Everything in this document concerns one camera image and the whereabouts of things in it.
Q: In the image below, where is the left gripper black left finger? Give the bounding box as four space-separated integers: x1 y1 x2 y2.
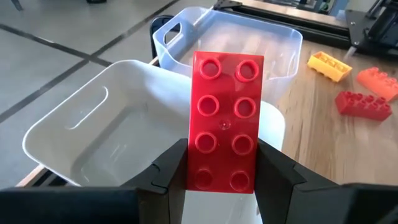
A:
121 138 189 224

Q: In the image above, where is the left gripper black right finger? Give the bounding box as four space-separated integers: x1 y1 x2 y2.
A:
254 138 342 224

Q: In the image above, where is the long red toy brick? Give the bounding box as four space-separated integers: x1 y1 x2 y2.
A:
186 50 265 194
334 90 393 122

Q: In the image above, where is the long yellow toy brick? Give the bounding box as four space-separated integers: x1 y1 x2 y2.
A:
307 50 353 83

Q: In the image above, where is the long orange toy brick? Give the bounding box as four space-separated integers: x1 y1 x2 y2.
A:
356 67 398 103

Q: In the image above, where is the grey plastic bin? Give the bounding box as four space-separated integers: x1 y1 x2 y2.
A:
21 58 286 224

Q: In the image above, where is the clear plastic bin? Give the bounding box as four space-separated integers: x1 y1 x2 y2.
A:
151 6 304 105

